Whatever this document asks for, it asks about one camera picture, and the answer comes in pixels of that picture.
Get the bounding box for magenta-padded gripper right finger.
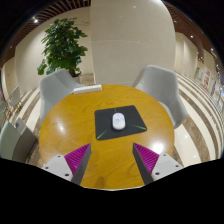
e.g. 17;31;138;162
131;142;184;186

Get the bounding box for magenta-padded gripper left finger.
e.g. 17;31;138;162
40;143;92;186

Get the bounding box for white cartoon-print computer mouse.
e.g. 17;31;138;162
111;112;126;131

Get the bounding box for black mouse pad green lines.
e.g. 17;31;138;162
94;105;148;141

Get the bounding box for grey-green sofa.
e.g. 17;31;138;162
0;117;38;164

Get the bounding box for white power strip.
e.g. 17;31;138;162
73;84;103;95

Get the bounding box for wide grey armchair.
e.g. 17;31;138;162
39;68;84;123

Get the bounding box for slim grey armchair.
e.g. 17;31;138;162
134;64;189;130

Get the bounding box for white chair wooden legs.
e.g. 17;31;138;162
9;85;23;108

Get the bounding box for small grey chair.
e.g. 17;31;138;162
0;99;9;116

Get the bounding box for tall green potted plant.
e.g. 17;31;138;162
37;18;89;84

